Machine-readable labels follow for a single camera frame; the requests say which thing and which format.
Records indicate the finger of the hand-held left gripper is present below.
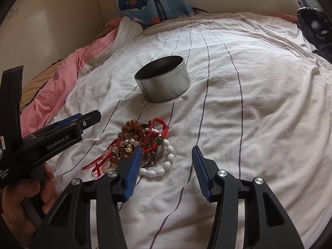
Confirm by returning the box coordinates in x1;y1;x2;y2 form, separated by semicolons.
76;110;102;133
48;113;82;129

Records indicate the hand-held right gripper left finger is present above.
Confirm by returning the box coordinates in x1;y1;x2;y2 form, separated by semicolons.
32;146;143;249

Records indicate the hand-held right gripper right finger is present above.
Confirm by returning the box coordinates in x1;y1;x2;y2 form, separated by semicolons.
191;146;305;249

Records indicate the silver bangle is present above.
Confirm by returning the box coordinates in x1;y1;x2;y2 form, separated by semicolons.
140;146;168;168

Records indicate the pale pink bead bracelet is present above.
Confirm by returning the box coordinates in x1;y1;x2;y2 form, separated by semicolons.
102;138;142;173

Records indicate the white oval bead bracelet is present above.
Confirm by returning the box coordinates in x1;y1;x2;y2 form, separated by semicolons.
139;138;175;178

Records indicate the red braided cord bracelet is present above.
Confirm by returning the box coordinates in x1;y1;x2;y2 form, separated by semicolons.
81;138;123;180
143;118;171;154

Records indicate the amber bead bracelet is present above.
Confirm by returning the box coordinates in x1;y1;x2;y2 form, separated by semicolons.
110;119;150;165

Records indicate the round silver metal tin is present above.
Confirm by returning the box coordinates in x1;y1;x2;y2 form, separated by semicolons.
134;55;192;103

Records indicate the person's left hand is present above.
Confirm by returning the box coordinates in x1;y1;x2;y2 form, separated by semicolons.
1;161;57;247

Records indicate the pink blanket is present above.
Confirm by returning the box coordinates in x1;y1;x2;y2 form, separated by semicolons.
19;17;125;133

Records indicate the tan bed sheet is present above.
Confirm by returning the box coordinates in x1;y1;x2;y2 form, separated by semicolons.
19;59;66;111

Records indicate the white striped duvet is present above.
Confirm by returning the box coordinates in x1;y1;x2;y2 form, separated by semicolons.
50;12;332;249

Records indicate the blue whale print curtain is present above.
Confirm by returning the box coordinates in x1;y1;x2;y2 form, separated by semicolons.
113;0;195;23

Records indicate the black jacket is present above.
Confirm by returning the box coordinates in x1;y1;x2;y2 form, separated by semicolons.
296;6;332;63

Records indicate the cream padded bed frame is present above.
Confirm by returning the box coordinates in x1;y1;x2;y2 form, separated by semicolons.
0;0;300;89

